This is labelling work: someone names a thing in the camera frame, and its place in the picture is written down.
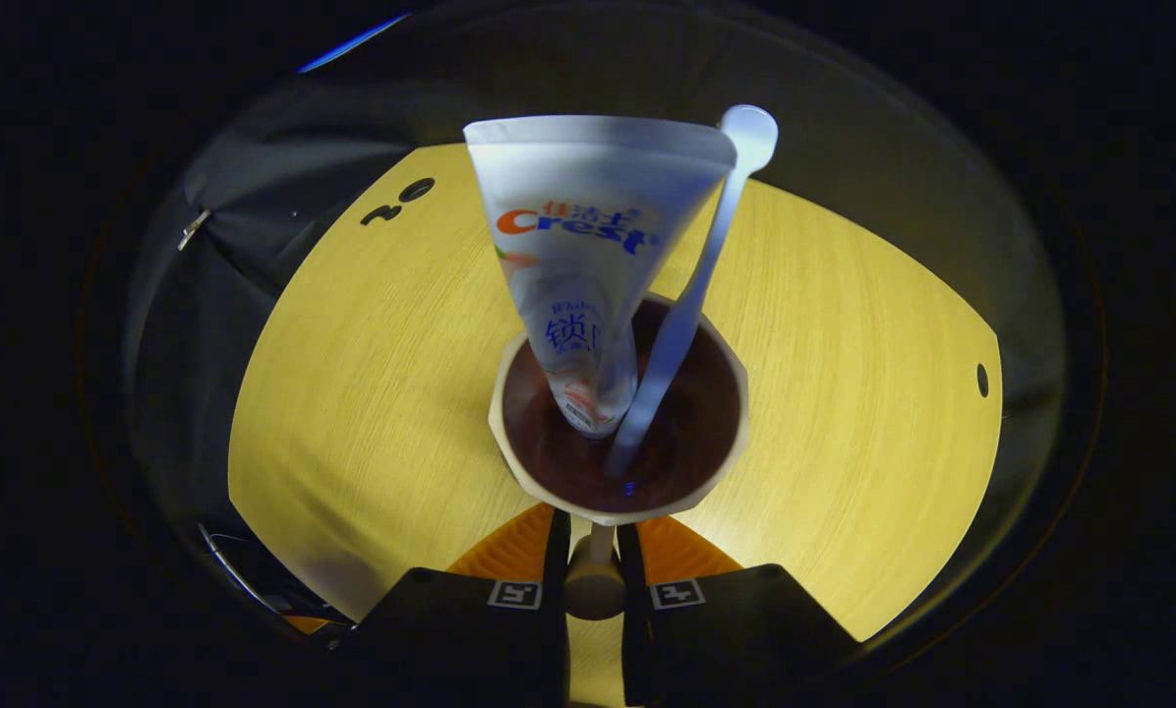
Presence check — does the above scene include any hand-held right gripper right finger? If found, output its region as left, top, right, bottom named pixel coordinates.
left=616, top=516, right=859, bottom=708

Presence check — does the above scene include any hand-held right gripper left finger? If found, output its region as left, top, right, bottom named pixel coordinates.
left=337, top=503, right=571, bottom=708

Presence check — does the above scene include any beige cup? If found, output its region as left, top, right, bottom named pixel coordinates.
left=488, top=292, right=751, bottom=622

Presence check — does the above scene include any white toothpaste tube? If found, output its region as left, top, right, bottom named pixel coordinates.
left=463, top=115, right=738, bottom=440

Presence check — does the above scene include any light blue toothbrush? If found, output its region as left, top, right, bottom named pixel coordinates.
left=603, top=104, right=780, bottom=480

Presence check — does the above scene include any wooden desktop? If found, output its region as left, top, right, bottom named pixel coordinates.
left=227, top=144, right=1004, bottom=708

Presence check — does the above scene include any black backdrop cloth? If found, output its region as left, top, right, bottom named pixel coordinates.
left=121, top=0, right=1066, bottom=630

